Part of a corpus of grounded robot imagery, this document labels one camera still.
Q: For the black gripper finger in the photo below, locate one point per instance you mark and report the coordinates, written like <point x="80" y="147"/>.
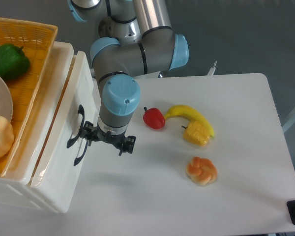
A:
<point x="89" y="133"/>
<point x="126" y="144"/>

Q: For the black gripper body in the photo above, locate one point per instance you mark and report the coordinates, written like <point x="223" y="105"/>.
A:
<point x="109" y="137"/>

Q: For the white drawer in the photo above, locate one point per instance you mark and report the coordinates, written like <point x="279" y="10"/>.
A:
<point x="56" y="176"/>

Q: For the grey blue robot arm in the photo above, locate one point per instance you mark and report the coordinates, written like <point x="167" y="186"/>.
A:
<point x="120" y="93"/>

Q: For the white drawer cabinet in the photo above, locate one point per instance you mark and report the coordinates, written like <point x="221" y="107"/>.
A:
<point x="15" y="186"/>

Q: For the red bell pepper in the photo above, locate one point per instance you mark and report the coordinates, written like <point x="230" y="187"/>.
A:
<point x="153" y="118"/>

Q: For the yellow corn piece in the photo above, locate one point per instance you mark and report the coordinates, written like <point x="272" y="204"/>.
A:
<point x="196" y="133"/>

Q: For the yellow banana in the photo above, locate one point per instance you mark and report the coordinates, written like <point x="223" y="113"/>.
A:
<point x="189" y="113"/>

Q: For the knotted bread roll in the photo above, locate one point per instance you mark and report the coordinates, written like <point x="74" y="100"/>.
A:
<point x="201" y="171"/>

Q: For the orange plastic basket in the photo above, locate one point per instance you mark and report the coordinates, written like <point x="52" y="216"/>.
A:
<point x="37" y="40"/>

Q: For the green bell pepper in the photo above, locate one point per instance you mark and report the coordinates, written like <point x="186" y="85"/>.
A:
<point x="13" y="62"/>

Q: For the lower drawer black handle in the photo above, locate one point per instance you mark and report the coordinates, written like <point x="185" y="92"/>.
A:
<point x="81" y="152"/>

